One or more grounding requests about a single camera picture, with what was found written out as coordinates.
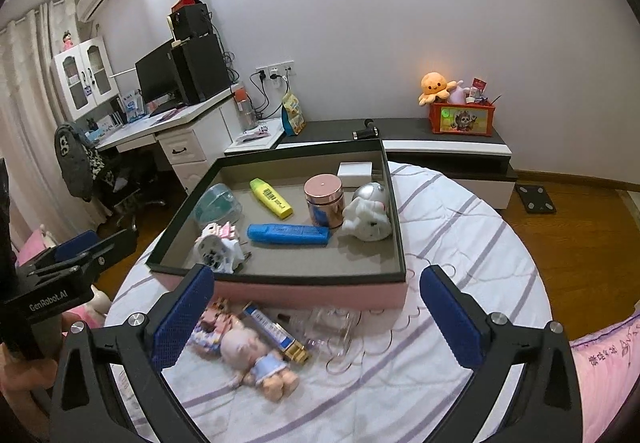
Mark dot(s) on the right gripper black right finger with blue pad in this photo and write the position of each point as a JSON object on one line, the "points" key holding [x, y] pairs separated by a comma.
{"points": [[545, 405]]}

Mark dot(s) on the red picture storage box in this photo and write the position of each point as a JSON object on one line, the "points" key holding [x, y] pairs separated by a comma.
{"points": [[463, 120]]}

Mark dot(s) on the rose gold round jar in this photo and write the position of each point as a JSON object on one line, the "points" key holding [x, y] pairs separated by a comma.
{"points": [[325, 200]]}

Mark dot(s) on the white power adapter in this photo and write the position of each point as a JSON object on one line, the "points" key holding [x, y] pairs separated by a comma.
{"points": [[355, 174]]}

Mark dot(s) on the pink pillow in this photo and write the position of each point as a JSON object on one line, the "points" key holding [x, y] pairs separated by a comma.
{"points": [[39, 241]]}

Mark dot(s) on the clear glass cup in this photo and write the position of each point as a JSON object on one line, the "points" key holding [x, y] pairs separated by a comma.
{"points": [[329, 329]]}

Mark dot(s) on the beige curtain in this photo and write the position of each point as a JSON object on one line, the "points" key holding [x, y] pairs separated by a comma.
{"points": [[30, 112]]}

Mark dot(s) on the white glass door cabinet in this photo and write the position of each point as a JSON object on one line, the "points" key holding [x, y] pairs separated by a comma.
{"points": [[85, 77]]}

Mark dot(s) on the yellow highlighter marker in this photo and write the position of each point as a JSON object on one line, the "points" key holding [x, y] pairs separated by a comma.
{"points": [[271, 199]]}

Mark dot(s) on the pink quilt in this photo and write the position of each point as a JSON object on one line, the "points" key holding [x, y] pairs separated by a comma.
{"points": [[607, 365]]}

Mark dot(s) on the black jacket on chair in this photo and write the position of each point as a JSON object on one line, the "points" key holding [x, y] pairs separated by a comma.
{"points": [[78, 159]]}

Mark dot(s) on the white wall socket strip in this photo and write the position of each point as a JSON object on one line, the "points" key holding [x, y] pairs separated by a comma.
{"points": [[279, 69]]}

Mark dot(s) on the colourful round toy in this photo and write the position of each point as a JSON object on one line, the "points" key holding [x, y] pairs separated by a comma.
{"points": [[216, 320]]}

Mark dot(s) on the black computer monitor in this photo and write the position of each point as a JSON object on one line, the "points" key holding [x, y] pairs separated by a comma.
{"points": [[156, 75]]}

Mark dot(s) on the blue gold tube box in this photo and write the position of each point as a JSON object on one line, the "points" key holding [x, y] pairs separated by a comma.
{"points": [[281, 339]]}

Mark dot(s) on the black computer tower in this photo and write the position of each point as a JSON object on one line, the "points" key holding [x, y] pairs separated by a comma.
{"points": [[200, 70]]}

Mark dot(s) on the person's left hand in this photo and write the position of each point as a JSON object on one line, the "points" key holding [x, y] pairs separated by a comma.
{"points": [[19, 378]]}

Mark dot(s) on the white desk with drawers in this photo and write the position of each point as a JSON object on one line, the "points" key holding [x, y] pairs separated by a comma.
{"points": [[192, 138]]}

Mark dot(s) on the pig doll blue dress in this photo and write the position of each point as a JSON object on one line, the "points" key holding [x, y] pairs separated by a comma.
{"points": [[257, 365]]}

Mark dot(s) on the yellow snack bag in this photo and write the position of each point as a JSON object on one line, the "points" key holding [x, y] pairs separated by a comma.
{"points": [[293, 119]]}

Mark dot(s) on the black white low cabinet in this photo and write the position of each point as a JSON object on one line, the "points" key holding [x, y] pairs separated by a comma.
{"points": [[480, 164]]}

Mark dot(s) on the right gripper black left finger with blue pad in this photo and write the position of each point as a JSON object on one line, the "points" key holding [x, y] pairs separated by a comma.
{"points": [[86, 402]]}

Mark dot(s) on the orange octopus plush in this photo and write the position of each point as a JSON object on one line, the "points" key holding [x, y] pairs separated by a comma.
{"points": [[434, 87]]}

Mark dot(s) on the blue plastic case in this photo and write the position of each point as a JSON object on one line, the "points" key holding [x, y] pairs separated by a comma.
{"points": [[288, 234]]}

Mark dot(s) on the pink black storage tray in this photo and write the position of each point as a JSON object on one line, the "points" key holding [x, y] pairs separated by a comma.
{"points": [[347, 272]]}

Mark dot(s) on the white striped bed sheet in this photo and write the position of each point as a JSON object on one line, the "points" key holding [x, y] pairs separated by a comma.
{"points": [[400, 378]]}

